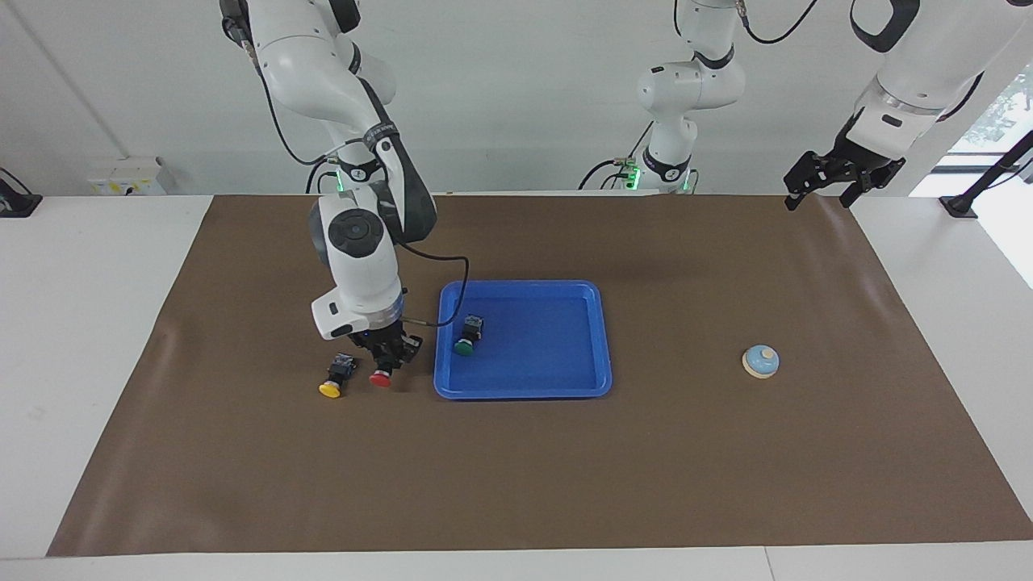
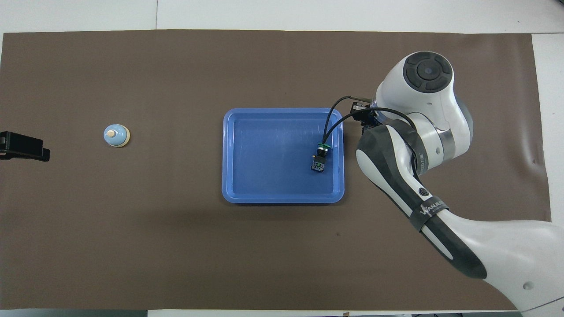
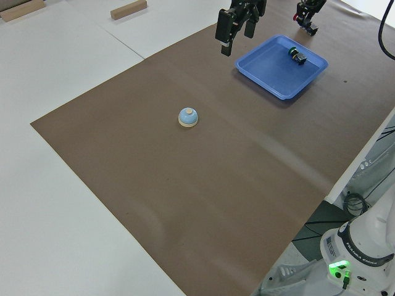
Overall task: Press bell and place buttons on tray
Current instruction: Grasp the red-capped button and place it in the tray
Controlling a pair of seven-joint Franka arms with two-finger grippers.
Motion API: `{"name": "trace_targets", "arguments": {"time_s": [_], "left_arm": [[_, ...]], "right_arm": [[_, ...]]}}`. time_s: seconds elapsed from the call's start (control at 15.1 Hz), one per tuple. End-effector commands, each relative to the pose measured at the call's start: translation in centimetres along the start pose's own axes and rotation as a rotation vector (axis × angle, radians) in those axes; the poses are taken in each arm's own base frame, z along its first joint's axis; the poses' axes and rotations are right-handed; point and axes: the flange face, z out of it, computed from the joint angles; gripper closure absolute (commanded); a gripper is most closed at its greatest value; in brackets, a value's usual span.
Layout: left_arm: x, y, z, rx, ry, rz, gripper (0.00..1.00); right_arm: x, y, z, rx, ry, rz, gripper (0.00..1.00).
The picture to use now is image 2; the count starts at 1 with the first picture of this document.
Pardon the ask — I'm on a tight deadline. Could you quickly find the black velcro cable strap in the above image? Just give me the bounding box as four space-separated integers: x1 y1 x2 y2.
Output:
407 198 450 232

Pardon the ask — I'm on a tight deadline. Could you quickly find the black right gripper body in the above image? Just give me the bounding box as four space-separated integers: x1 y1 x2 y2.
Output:
351 100 380 129

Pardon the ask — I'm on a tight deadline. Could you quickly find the light blue service bell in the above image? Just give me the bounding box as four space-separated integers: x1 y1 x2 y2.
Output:
104 124 131 148

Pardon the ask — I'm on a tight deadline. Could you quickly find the green push button switch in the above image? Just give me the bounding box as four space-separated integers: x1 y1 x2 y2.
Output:
310 142 332 173

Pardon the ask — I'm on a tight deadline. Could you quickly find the brown table mat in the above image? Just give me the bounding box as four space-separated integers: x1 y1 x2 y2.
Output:
0 29 562 311

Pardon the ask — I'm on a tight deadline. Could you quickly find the blue plastic tray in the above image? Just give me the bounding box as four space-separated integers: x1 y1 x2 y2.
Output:
222 108 345 204

